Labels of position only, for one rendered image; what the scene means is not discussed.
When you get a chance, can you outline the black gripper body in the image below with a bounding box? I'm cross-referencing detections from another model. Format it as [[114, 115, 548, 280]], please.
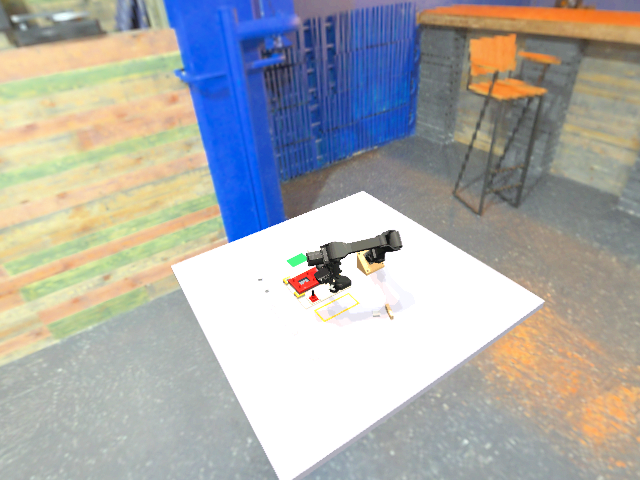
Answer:
[[316, 262, 352, 291]]

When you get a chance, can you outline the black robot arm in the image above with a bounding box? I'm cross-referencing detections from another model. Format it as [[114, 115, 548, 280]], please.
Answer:
[[306, 230, 403, 285]]

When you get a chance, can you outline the white flat bar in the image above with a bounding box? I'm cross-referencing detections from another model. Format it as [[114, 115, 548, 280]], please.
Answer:
[[270, 305, 298, 335]]

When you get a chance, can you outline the green flat square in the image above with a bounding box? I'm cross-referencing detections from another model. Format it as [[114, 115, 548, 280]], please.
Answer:
[[286, 253, 307, 267]]

